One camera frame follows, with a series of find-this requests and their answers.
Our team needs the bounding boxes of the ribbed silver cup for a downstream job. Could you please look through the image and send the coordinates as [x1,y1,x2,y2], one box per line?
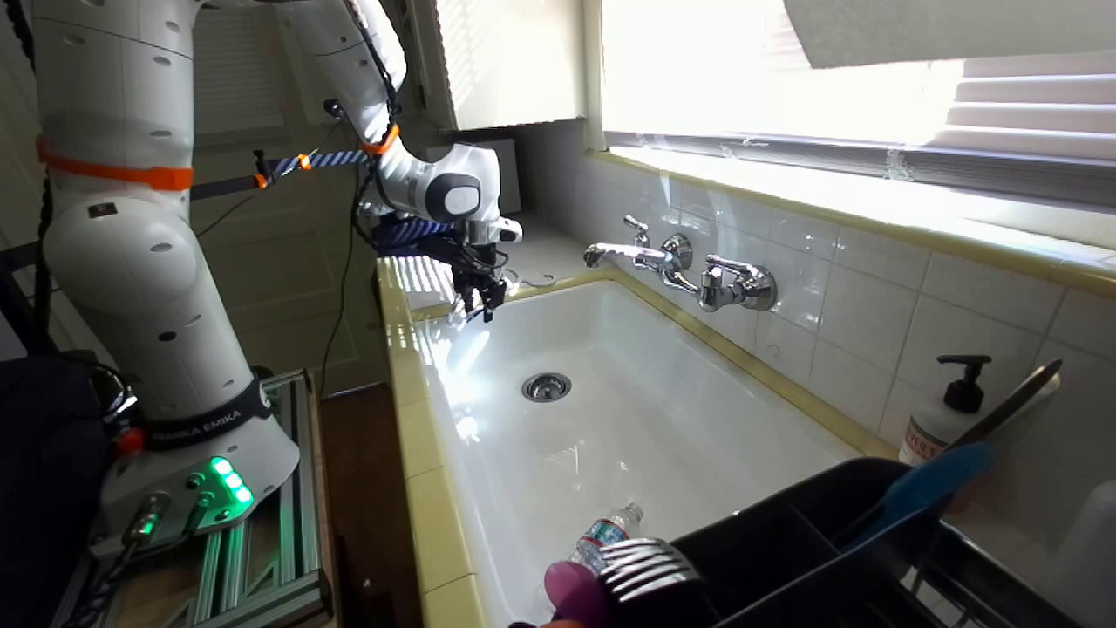
[596,534,706,607]

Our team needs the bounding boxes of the clear plastic water bottle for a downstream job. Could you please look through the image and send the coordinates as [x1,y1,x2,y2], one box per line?
[573,500,645,573]

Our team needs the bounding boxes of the black dish rack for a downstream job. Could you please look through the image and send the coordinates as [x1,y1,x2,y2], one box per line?
[664,455,1085,628]

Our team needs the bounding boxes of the white window blinds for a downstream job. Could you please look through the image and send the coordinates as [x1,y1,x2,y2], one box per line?
[937,50,1116,167]

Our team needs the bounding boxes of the chrome wall faucet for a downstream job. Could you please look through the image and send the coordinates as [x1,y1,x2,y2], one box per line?
[578,209,782,313]

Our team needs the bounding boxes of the blue dish brush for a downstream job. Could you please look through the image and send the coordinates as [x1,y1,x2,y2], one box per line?
[840,443,996,551]

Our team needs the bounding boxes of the purple cup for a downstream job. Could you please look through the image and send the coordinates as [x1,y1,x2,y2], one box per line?
[539,557,613,628]

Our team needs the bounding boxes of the white soap pump bottle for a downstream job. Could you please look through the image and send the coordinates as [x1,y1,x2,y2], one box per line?
[895,354,992,470]

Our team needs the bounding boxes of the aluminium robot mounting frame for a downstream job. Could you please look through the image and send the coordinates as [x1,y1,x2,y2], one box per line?
[66,367,333,628]

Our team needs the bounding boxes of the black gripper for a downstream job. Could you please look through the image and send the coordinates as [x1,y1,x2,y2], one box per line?
[451,238,512,323]

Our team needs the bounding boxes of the white sink basin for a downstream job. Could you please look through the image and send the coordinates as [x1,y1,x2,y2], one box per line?
[410,276,869,628]

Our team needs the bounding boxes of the metal sink drain strainer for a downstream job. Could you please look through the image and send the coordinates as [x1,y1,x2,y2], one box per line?
[518,371,574,409]

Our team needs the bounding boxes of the long dark utensil handle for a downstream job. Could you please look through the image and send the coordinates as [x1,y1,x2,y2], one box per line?
[945,357,1068,451]

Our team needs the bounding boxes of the orange cable strap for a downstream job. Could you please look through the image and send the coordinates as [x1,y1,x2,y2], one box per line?
[359,121,405,159]
[39,143,198,194]

